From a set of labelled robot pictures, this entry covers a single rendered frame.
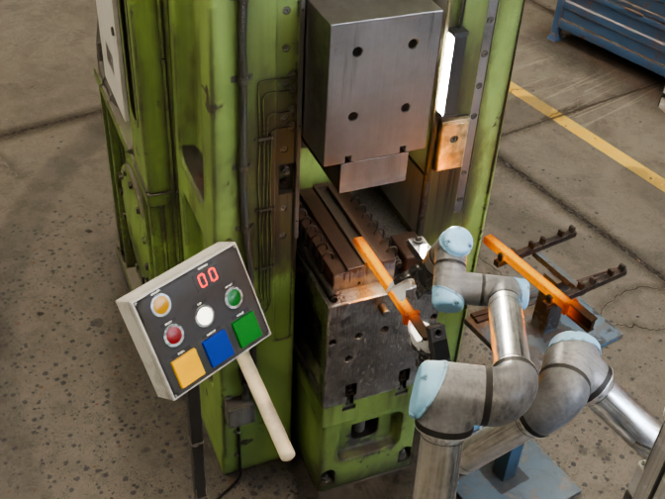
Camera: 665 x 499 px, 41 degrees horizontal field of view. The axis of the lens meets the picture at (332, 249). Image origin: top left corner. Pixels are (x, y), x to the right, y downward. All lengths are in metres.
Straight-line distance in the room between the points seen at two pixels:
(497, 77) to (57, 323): 2.18
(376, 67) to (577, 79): 3.86
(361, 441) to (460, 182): 1.00
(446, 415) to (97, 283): 2.62
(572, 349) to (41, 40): 4.78
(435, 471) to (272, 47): 1.11
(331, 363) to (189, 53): 1.01
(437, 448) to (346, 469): 1.47
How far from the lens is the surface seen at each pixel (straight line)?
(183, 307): 2.26
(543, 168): 5.03
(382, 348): 2.80
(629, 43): 6.15
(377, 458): 3.25
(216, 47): 2.23
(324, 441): 3.04
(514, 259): 2.64
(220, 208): 2.48
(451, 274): 2.06
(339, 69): 2.20
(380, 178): 2.44
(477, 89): 2.63
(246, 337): 2.37
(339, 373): 2.80
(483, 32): 2.54
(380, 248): 2.68
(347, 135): 2.31
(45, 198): 4.67
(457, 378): 1.72
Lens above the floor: 2.66
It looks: 39 degrees down
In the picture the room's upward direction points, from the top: 4 degrees clockwise
